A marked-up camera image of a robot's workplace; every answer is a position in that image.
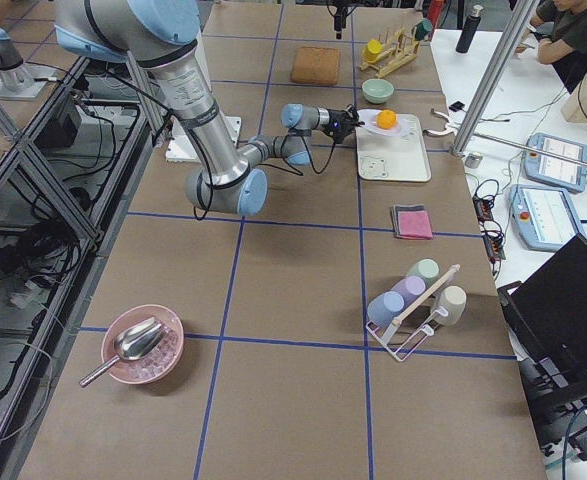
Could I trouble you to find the yellow cup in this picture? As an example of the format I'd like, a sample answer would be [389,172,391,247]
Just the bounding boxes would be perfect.
[362,39,383,63]

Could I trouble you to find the seated person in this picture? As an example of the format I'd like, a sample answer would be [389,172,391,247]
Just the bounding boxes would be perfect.
[515,0,587,92]

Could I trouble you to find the teach pendant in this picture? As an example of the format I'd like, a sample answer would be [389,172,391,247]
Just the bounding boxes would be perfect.
[509,184,585,252]
[523,133,587,193]

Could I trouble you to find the black laptop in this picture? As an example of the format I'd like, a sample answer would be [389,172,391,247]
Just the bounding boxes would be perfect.
[498,234,587,375]

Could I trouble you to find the green bowl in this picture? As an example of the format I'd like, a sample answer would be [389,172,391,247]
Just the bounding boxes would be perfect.
[361,78,395,104]

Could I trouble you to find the blue cup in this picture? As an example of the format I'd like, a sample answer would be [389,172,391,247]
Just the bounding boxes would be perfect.
[367,290,405,327]

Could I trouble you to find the pink bowl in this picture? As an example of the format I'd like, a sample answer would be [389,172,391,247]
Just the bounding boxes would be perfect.
[101,304,184,385]

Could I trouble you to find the white round plate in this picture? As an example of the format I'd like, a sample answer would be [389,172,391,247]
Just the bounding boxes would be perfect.
[358,109,410,137]

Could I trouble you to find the dark green cup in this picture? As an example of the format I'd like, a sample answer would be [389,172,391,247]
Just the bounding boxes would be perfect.
[412,18,433,42]

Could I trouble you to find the green cup on rack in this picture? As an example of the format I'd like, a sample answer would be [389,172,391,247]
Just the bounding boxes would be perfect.
[406,258,440,287]

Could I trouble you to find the cream bear tray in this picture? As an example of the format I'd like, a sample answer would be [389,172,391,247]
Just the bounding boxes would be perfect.
[356,113,431,183]

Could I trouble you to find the orange fruit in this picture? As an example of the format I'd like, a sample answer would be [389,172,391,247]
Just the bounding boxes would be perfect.
[376,109,397,130]

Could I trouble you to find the wooden peg drying rack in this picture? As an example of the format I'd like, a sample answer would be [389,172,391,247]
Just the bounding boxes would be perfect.
[358,18,427,78]

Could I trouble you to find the beige cup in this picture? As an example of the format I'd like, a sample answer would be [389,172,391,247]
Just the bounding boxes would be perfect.
[431,285,467,326]

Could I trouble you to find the far teach pendant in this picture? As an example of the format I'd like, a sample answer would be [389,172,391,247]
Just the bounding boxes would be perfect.
[523,133,587,193]

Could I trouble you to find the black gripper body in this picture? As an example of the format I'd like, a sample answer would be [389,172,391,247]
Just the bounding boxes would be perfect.
[326,0,356,18]
[322,105,359,143]

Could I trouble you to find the pink sponge cloth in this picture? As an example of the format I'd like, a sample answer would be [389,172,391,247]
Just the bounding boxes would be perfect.
[397,210,433,240]

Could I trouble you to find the wooden cutting board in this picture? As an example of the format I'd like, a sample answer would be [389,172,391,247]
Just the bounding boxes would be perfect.
[290,46,341,86]

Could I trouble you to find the near teach pendant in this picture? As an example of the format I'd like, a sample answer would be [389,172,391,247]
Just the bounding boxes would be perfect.
[509,184,585,252]

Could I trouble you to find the purple cup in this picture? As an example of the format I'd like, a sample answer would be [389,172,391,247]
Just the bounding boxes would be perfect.
[391,275,426,305]

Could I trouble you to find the black water bottle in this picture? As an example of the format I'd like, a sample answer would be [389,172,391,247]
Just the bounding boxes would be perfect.
[455,5,484,54]

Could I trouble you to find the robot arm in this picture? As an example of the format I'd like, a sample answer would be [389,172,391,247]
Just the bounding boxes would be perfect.
[55,0,361,216]

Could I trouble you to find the metal scoop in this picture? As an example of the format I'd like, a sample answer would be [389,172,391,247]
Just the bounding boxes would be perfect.
[79,317,166,388]

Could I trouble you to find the aluminium frame post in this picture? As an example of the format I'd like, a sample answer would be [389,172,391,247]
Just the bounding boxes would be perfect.
[450,0,538,156]

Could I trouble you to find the white wire cup rack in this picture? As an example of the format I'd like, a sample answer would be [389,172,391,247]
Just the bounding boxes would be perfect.
[365,264,460,362]

